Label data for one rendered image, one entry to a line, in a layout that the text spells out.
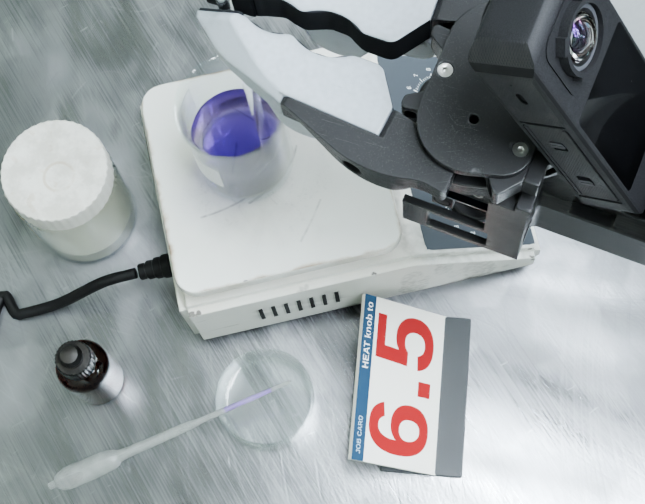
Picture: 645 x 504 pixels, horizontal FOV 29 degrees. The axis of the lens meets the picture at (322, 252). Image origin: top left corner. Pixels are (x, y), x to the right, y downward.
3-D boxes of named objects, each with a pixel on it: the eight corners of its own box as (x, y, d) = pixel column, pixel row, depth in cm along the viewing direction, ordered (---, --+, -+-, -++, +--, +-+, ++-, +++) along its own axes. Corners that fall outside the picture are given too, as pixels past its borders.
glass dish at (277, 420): (238, 344, 72) (233, 335, 70) (329, 371, 71) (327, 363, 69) (207, 436, 71) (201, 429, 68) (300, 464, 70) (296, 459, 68)
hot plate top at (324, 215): (354, 46, 68) (354, 38, 68) (406, 250, 65) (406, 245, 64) (140, 95, 68) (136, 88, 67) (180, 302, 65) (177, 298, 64)
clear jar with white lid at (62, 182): (143, 172, 76) (114, 119, 68) (133, 267, 74) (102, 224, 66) (45, 168, 76) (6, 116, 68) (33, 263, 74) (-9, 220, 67)
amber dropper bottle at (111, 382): (134, 384, 72) (107, 358, 65) (91, 416, 71) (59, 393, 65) (105, 344, 73) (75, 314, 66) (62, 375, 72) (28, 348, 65)
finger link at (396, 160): (269, 149, 49) (485, 223, 47) (265, 133, 47) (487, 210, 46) (314, 45, 50) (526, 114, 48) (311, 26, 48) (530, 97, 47)
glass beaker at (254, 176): (288, 218, 65) (273, 162, 58) (187, 202, 66) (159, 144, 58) (309, 112, 67) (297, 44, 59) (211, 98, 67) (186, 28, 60)
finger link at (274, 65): (189, 123, 54) (391, 192, 52) (163, 62, 48) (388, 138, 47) (217, 61, 55) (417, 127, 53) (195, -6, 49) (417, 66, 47)
